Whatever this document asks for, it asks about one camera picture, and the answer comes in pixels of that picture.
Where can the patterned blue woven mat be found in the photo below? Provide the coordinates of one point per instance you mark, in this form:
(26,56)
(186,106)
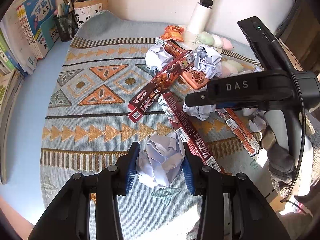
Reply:
(87,127)

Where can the Naruto long card box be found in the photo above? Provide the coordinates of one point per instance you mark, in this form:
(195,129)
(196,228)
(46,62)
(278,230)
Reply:
(144,99)

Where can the tricolour dango plush on base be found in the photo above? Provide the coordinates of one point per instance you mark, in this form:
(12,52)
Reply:
(214,40)

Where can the blue study book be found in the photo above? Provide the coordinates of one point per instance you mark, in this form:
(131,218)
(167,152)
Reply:
(40,30)

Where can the capybara pink small box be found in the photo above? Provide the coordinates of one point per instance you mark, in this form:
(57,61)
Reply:
(194,80)

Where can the black monitor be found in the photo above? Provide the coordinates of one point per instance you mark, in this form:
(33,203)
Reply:
(300,34)

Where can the tricolour dango plush on mat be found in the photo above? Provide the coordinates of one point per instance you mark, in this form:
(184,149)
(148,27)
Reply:
(229,68)

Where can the white paper ball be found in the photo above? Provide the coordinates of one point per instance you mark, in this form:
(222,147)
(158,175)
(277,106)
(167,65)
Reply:
(161,160)

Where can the black mesh pen cup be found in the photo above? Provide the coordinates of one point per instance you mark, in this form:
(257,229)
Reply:
(66,26)

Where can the dark red long box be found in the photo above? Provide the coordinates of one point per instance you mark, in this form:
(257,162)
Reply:
(186,130)

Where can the red box under snack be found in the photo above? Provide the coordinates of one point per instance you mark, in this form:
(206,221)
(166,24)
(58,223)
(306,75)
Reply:
(170,47)

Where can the crumpled paper left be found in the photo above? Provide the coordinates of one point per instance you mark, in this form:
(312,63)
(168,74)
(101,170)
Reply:
(157,58)

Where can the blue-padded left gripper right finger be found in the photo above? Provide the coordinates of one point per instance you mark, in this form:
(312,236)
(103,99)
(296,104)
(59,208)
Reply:
(191,167)

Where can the stack of books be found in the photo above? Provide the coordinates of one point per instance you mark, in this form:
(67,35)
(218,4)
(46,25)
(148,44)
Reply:
(14,45)

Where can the crumpled paper near lamp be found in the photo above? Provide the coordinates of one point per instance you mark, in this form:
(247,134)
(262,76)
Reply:
(208,61)

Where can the gloved right hand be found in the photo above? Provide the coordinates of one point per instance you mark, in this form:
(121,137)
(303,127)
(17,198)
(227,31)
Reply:
(283,164)

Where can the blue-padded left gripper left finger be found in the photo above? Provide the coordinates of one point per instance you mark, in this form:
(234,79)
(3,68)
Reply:
(130,172)

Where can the crumpled paper right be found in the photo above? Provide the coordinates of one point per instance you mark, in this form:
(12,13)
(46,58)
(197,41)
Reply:
(257,122)

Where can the cardboard pen holder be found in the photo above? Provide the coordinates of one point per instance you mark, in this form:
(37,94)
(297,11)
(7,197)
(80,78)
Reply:
(87,9)

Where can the orange long card box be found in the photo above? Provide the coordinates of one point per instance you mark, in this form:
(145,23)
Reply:
(241,131)

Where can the white desk lamp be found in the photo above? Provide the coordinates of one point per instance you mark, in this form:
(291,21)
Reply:
(196,25)

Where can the orange snack plush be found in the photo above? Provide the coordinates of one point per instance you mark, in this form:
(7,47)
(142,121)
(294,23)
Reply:
(173,32)

